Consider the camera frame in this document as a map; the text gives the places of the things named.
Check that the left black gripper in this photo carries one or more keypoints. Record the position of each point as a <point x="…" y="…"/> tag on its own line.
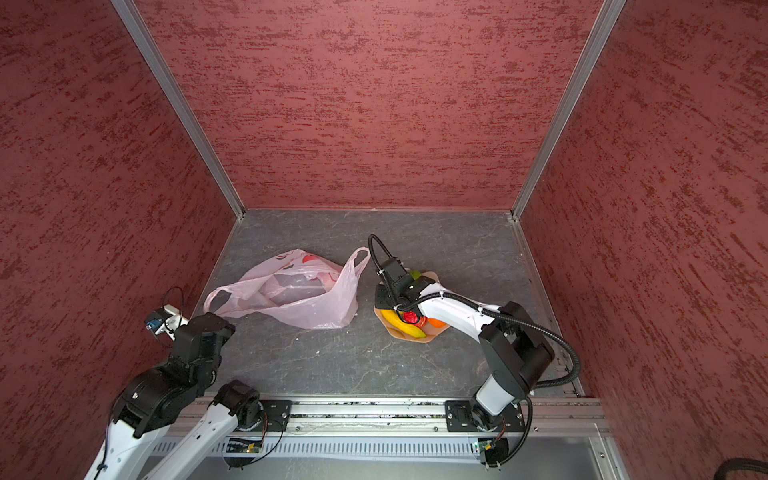
<point x="230" y="331"/>

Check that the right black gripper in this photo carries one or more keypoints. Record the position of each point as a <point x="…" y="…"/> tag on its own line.
<point x="380" y="297"/>

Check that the yellow fake banana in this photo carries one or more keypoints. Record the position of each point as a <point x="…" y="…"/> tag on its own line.
<point x="392" y="317"/>

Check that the red fake apple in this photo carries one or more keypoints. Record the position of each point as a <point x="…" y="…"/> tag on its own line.
<point x="414" y="319"/>

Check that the orange fake tangerine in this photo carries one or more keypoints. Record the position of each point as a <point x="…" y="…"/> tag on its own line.
<point x="435" y="323"/>

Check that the peach scalloped plate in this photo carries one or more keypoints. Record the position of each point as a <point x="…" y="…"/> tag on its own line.
<point x="381" y="303"/>

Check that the pink plastic shopping bag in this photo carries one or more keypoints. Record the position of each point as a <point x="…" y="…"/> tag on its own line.
<point x="297" y="288"/>

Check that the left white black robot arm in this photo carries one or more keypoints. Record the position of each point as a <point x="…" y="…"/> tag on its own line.
<point x="152" y="402"/>

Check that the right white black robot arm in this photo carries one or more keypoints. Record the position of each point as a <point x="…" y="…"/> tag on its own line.
<point x="517" y="353"/>

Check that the left small circuit board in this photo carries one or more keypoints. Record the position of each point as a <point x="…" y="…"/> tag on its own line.
<point x="243" y="446"/>

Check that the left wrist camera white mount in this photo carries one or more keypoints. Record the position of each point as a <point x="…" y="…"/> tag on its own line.
<point x="165" y="320"/>

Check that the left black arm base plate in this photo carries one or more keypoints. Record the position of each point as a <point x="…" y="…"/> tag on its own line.
<point x="274" y="415"/>

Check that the white slotted cable duct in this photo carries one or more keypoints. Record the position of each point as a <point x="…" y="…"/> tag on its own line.
<point x="396" y="448"/>

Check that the aluminium front rail frame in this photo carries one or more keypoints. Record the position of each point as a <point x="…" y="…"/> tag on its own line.
<point x="338" y="416"/>

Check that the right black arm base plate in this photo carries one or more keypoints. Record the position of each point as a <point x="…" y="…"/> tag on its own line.
<point x="467" y="416"/>

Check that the left aluminium corner post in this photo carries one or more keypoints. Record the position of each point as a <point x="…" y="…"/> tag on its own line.
<point x="131" y="18"/>

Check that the aluminium corner post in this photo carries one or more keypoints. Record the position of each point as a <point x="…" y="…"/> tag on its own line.
<point x="131" y="18"/>
<point x="600" y="32"/>

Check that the right aluminium corner post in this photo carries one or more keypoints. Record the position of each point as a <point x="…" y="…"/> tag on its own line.
<point x="600" y="32"/>

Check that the black corrugated hose corner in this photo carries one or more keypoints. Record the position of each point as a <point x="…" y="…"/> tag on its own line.
<point x="740" y="464"/>

